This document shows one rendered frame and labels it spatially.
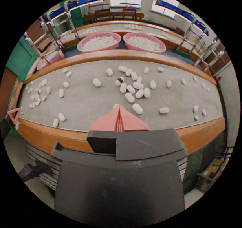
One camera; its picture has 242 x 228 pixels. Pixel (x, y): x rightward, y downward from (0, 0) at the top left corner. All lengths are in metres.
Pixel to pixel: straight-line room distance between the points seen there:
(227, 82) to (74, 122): 4.61
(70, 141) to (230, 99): 4.55
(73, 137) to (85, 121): 0.07
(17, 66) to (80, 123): 0.85
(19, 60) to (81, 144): 0.93
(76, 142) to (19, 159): 1.75
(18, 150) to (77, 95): 1.73
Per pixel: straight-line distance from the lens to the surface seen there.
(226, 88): 4.45
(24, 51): 1.03
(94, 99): 0.27
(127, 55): 0.36
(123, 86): 0.25
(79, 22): 3.06
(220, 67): 4.58
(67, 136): 0.28
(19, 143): 1.85
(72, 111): 0.30
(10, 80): 0.91
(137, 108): 0.23
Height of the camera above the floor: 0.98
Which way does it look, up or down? 76 degrees down
